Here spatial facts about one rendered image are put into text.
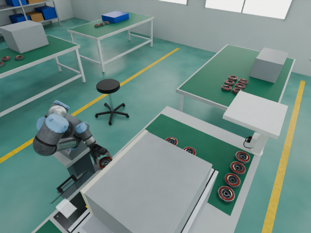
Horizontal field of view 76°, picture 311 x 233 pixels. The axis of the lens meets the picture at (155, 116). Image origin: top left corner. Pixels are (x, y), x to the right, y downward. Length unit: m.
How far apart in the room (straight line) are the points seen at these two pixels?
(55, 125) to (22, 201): 1.62
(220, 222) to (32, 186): 2.06
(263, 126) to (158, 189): 0.85
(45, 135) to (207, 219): 1.09
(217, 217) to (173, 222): 0.71
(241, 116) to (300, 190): 1.61
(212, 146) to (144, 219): 1.15
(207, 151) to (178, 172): 0.88
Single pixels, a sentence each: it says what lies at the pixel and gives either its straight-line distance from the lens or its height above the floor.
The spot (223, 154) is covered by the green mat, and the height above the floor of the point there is 0.75.
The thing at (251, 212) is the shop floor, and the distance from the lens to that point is 2.47.
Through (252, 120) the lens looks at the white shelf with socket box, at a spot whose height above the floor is 1.20.
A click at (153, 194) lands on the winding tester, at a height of 1.32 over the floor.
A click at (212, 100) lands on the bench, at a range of 2.36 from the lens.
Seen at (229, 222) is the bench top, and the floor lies 0.75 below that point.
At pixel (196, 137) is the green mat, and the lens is 1.86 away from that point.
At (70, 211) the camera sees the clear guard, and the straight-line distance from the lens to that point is 1.17.
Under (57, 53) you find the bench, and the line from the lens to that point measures 3.72.
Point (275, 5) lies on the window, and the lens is 5.10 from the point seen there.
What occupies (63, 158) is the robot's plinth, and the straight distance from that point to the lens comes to 1.82.
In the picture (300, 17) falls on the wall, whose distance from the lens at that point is 5.10.
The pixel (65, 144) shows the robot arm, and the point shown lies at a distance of 1.42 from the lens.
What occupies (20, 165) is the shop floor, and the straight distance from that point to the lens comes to 3.02.
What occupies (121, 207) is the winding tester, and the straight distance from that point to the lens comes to 0.84.
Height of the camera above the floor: 2.07
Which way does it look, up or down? 41 degrees down
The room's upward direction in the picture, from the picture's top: 1 degrees clockwise
